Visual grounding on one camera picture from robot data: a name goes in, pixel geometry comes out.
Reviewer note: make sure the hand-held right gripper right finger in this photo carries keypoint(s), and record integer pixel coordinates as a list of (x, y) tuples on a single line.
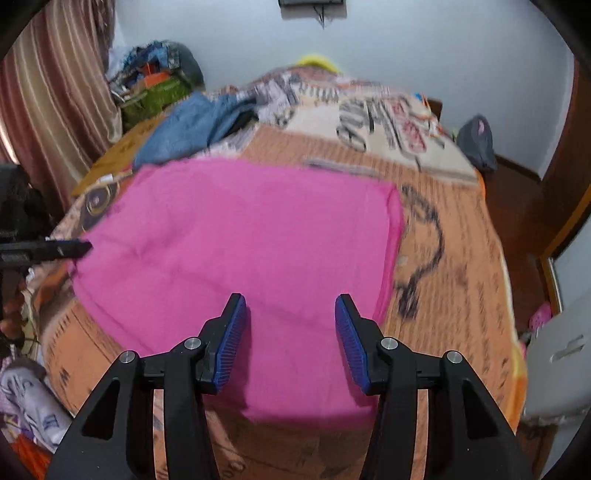
[(349, 344)]

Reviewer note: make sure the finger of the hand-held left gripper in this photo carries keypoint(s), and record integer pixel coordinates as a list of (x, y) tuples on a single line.
[(64, 248)]

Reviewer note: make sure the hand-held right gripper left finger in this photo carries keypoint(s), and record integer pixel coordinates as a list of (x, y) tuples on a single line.
[(230, 344)]

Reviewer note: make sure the pink pants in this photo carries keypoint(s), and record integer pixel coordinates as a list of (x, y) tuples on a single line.
[(240, 244)]

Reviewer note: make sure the striped brown curtain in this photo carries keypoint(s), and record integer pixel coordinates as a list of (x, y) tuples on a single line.
[(55, 101)]

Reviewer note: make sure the bed with orange printed sheet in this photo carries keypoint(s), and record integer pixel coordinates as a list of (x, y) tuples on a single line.
[(443, 277)]

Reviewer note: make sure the white printed cloth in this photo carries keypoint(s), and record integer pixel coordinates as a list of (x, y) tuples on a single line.
[(27, 406)]

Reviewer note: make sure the blue denim garment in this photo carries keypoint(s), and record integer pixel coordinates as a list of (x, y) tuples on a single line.
[(189, 127)]

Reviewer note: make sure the pile of clothes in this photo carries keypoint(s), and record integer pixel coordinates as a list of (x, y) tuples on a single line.
[(147, 78)]

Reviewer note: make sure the pink toy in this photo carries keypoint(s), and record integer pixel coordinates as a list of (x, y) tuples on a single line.
[(539, 318)]

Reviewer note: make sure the grey plastic chair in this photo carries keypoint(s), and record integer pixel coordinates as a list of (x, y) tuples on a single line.
[(556, 364)]

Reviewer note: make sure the grey backpack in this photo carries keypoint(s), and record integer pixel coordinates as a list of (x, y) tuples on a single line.
[(478, 143)]

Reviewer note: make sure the yellow pillow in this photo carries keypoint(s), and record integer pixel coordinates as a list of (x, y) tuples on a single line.
[(318, 62)]

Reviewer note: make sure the wooden door frame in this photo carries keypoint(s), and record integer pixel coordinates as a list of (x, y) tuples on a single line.
[(565, 230)]

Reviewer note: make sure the black wall fixture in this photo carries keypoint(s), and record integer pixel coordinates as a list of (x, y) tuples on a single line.
[(314, 4)]

